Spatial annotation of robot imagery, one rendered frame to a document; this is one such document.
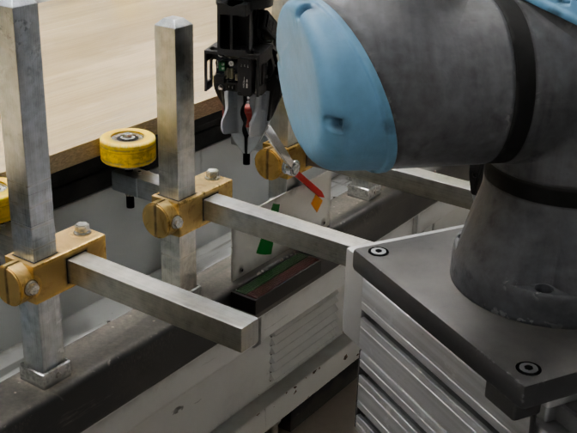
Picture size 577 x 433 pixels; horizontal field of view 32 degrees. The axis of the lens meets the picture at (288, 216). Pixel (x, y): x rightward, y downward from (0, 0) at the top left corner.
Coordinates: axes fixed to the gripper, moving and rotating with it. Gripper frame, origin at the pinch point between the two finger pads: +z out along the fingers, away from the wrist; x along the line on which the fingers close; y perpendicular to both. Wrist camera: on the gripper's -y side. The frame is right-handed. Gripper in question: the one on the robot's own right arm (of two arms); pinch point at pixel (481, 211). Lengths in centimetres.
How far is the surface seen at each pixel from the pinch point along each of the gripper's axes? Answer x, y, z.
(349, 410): 51, -50, 83
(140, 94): -7, -59, -7
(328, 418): 45, -52, 83
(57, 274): -53, -29, -2
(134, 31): 24, -89, -7
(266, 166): -8.4, -31.9, -1.7
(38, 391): -57, -30, 13
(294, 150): -4.8, -29.3, -3.7
